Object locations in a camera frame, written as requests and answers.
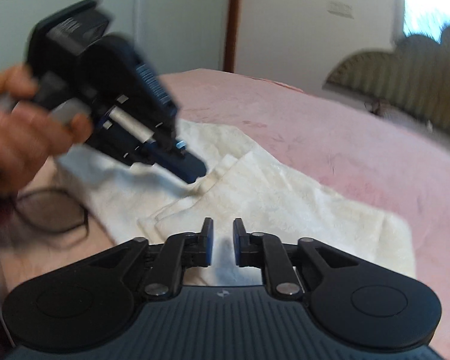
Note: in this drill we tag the white wardrobe with sliding doors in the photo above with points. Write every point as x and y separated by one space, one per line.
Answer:
174 35

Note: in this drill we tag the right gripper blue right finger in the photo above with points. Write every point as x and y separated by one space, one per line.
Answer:
248 247

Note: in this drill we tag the person's left hand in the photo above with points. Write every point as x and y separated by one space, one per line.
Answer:
28 135

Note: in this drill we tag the white wall switch plate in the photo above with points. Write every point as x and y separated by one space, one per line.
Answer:
340 9

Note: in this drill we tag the pink floral bed blanket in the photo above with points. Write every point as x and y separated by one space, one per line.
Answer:
361 157

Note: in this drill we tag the brown wooden door frame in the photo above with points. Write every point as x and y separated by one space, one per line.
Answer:
232 25

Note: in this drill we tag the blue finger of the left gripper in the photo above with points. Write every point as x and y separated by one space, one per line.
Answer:
179 161

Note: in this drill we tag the olive green padded headboard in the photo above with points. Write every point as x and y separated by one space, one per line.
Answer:
414 78

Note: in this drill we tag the cream white pants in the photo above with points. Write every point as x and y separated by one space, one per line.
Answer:
244 181

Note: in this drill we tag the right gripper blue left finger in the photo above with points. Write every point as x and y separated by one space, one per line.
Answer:
198 247

